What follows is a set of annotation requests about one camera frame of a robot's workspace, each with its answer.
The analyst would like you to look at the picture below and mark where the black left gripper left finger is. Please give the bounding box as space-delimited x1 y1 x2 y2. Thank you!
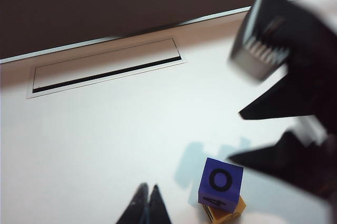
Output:
115 182 148 224

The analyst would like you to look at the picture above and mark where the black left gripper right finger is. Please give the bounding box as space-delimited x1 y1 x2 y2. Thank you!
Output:
148 184 172 224

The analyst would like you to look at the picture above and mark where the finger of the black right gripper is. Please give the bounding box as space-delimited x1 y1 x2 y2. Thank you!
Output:
227 131 330 201

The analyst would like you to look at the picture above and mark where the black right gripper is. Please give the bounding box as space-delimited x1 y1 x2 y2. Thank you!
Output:
239 0 337 205

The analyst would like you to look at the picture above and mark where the purple letter block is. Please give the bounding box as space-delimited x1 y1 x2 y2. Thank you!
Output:
197 157 244 213

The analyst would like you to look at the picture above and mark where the yellow whale letter block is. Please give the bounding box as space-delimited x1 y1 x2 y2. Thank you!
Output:
202 195 247 224

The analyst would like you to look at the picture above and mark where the wide grey desk divider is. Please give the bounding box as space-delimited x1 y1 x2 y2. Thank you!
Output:
0 0 311 60

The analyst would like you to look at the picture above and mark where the grey ribbed wrist camera box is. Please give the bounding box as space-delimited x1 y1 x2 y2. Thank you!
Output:
229 0 291 82

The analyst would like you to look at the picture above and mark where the white desk cable lid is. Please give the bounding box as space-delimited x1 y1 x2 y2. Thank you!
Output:
26 37 188 100

